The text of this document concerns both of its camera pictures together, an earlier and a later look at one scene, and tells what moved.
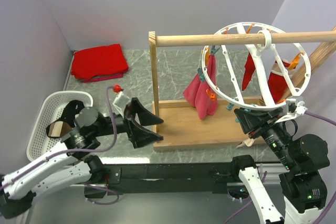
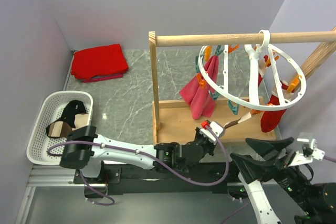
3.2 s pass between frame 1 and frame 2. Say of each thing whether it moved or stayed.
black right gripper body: moved
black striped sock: stayed
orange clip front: moved
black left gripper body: moved
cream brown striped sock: stayed
